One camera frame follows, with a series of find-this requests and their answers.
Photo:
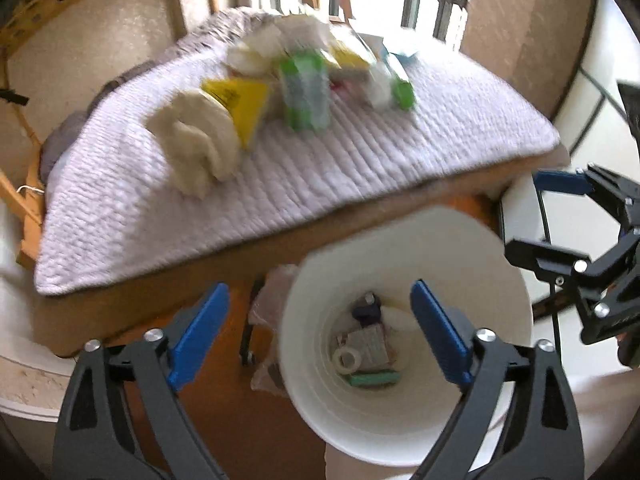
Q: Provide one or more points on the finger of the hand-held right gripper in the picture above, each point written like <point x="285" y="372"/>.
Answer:
<point x="565" y="182"/>
<point x="540" y="255"/>

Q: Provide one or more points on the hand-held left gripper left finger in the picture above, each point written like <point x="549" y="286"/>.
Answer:
<point x="200" y="330"/>

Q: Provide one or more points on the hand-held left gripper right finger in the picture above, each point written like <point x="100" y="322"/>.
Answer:
<point x="440" y="332"/>

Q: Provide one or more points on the grey foil pouch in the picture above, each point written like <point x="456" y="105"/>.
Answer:
<point x="370" y="347"/>

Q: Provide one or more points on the green small box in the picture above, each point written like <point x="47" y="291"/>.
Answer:
<point x="375" y="379"/>

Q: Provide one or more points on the white tape roll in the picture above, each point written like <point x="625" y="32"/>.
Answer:
<point x="345" y="360"/>

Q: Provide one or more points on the white plastic bucket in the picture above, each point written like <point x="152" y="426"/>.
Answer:
<point x="320" y="360"/>

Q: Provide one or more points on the clear crumpled plastic bag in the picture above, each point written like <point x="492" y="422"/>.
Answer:
<point x="272" y="300"/>

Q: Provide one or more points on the cream plastic bag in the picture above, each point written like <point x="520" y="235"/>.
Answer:
<point x="280" y="40"/>
<point x="200" y="140"/>

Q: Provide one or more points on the white green tube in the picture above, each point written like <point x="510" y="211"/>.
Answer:
<point x="395" y="85"/>

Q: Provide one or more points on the lavender waffle blanket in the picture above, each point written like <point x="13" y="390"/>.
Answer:
<point x="325" y="170"/>

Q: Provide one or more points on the light blue packet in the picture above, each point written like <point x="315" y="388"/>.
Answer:
<point x="402" y="55"/>

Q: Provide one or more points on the dark window railing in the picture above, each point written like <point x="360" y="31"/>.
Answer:
<point x="415" y="10"/>

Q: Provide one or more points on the yellow plastic bag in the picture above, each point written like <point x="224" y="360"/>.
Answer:
<point x="245" y="105"/>

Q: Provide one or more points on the striped pillow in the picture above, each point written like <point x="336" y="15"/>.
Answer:
<point x="60" y="145"/>

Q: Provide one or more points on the yellow flat box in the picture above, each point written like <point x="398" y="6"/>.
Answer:
<point x="350" y="60"/>

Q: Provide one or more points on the green white packet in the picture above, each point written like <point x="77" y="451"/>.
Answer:
<point x="302" y="90"/>

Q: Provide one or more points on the black sensor bar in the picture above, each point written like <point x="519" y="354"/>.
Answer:
<point x="12" y="95"/>

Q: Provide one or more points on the wooden bed frame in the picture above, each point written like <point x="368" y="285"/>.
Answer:
<point x="150" y="310"/>

